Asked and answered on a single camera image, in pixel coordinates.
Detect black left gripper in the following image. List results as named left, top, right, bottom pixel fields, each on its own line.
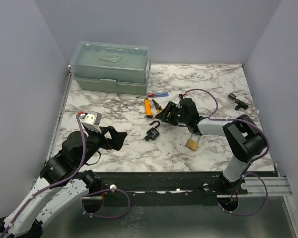
left=78, top=124, right=128, bottom=167

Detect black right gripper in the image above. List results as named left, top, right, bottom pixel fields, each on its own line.
left=155, top=101, right=189, bottom=127

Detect black padlock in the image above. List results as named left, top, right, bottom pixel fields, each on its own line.
left=146, top=120, right=160, bottom=141

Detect brass padlock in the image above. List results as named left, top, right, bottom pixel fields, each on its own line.
left=185, top=134, right=201, bottom=151

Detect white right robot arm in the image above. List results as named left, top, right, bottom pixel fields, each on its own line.
left=155, top=98, right=269, bottom=194

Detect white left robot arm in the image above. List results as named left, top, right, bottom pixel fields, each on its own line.
left=0, top=126, right=127, bottom=238

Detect orange utility knife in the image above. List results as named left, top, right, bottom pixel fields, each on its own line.
left=144, top=98, right=153, bottom=118

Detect red blue screwdriver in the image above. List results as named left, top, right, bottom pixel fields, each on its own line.
left=136, top=92, right=169, bottom=98

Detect green plastic toolbox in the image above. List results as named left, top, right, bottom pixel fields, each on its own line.
left=70, top=41, right=151, bottom=96

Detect black T-shaped connector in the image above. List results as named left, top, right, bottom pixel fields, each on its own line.
left=228, top=93, right=249, bottom=111

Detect yellow handled pliers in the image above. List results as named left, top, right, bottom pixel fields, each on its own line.
left=152, top=99, right=163, bottom=114

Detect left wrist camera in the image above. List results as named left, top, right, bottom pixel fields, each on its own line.
left=79, top=112, right=102, bottom=133

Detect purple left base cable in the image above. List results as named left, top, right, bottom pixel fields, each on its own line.
left=82, top=188, right=130, bottom=219

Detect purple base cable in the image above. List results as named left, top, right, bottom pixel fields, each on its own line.
left=82, top=188, right=130, bottom=219
left=221, top=172, right=269, bottom=216

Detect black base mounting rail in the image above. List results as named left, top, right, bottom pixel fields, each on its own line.
left=83, top=172, right=248, bottom=207

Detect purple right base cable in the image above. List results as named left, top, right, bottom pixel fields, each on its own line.
left=221, top=172, right=269, bottom=216

